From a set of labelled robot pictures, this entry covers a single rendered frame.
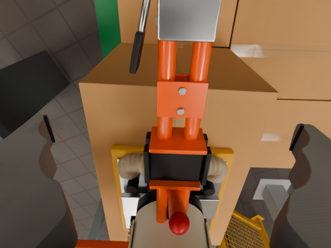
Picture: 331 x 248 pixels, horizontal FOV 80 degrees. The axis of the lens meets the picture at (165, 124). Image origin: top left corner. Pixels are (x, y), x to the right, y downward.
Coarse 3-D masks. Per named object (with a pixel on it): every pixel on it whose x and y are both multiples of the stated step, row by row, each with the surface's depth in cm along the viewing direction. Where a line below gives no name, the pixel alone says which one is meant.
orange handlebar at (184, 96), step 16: (160, 48) 22; (176, 48) 23; (208, 48) 22; (160, 64) 23; (192, 64) 24; (208, 64) 23; (160, 80) 24; (176, 80) 26; (192, 80) 24; (160, 96) 25; (176, 96) 25; (192, 96) 25; (160, 112) 26; (176, 112) 26; (192, 112) 26; (160, 128) 28; (192, 128) 28; (160, 192) 35; (160, 208) 38; (80, 240) 48; (96, 240) 48
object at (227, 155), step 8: (216, 152) 46; (224, 152) 46; (232, 152) 46; (224, 160) 47; (232, 160) 47; (208, 184) 49; (216, 184) 51; (224, 184) 51; (192, 192) 53; (200, 192) 53; (208, 192) 49; (216, 192) 52; (216, 216) 59; (208, 224) 60
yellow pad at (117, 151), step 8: (112, 152) 46; (120, 152) 46; (128, 152) 46; (136, 152) 46; (112, 160) 48; (120, 184) 51; (128, 184) 49; (136, 184) 49; (144, 184) 51; (120, 192) 54; (128, 192) 53; (136, 192) 53; (144, 192) 53; (120, 200) 56; (120, 208) 58; (128, 216) 59; (128, 224) 61
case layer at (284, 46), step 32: (128, 0) 66; (224, 0) 65; (256, 0) 65; (288, 0) 65; (320, 0) 65; (128, 32) 71; (224, 32) 70; (256, 32) 70; (288, 32) 70; (320, 32) 70; (256, 64) 76; (288, 64) 76; (320, 64) 76; (288, 96) 83; (320, 96) 83; (288, 128) 92; (320, 128) 91; (256, 160) 103; (288, 160) 102
